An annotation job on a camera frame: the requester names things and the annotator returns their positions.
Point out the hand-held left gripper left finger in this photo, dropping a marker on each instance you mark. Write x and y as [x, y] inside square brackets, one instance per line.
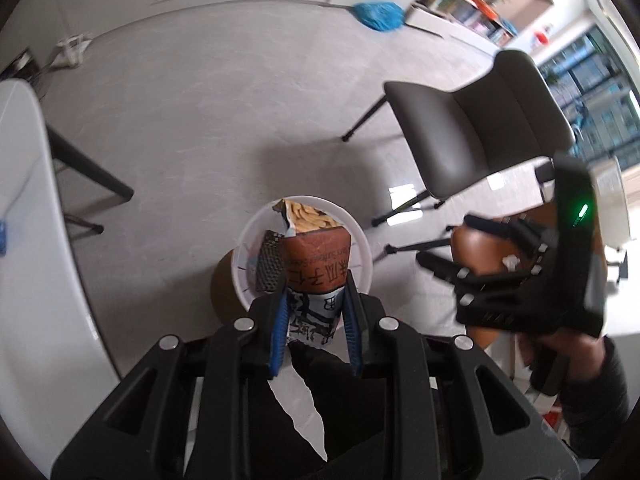
[277, 330]

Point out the black foam net sleeve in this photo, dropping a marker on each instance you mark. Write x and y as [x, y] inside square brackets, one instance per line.
[270, 260]

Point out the person's right forearm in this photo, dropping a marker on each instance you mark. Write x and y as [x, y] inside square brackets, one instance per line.
[595, 410]

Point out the bookshelf with books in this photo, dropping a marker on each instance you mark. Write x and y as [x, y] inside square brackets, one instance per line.
[480, 5]

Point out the person's right hand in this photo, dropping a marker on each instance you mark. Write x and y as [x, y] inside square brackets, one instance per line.
[550, 360]

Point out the small white floor object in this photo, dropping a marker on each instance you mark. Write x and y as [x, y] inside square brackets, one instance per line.
[72, 52]

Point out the blue floor mop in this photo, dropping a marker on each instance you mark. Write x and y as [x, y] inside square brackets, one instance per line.
[377, 15]

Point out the brown round stool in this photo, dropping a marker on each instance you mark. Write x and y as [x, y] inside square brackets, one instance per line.
[222, 290]

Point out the white trash bin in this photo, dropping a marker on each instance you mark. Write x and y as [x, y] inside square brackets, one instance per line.
[361, 255]

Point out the brown snack packet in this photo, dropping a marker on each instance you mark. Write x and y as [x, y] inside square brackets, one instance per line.
[312, 265]

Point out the black table leg frame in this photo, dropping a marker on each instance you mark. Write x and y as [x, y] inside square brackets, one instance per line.
[85, 160]

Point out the brown chair seat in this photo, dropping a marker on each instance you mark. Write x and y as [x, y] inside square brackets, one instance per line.
[480, 258]

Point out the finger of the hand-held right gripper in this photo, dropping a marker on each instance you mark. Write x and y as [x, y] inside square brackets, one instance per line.
[500, 300]
[505, 232]

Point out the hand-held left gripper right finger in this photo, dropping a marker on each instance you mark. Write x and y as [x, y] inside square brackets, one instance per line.
[354, 330]

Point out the large window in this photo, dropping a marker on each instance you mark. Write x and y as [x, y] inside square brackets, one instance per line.
[595, 90]

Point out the grey upholstered chair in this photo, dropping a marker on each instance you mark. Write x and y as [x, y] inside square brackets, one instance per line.
[450, 135]

